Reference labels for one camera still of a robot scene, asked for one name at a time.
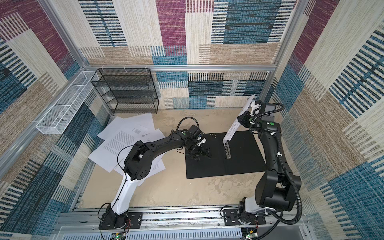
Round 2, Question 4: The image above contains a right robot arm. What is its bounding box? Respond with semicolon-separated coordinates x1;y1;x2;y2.
237;101;303;225

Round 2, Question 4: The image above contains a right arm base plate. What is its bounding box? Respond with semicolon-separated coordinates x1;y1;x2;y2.
220;208;267;226

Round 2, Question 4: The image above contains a right text paper sheet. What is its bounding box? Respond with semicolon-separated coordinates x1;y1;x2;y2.
114;154;166;186

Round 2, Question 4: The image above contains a black wire mesh shelf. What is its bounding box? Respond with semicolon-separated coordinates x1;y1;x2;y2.
91;68;159;115

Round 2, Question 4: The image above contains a large front text sheet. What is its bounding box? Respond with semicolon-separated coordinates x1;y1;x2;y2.
88;125;149;173

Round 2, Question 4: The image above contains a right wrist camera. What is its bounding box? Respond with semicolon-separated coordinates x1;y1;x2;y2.
251;101;277;116

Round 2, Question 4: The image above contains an orange black file folder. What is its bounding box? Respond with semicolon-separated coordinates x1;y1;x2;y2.
185;131;266;179

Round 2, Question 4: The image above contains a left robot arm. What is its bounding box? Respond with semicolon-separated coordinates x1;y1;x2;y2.
100;116;210;229

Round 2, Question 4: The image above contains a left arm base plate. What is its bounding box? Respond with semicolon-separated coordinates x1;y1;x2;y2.
99;211;143;230

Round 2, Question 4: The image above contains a white wire mesh basket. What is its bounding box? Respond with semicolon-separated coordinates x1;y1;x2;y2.
36;71;95;135

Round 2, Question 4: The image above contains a silver folder clip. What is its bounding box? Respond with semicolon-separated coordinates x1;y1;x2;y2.
224;141;232;159

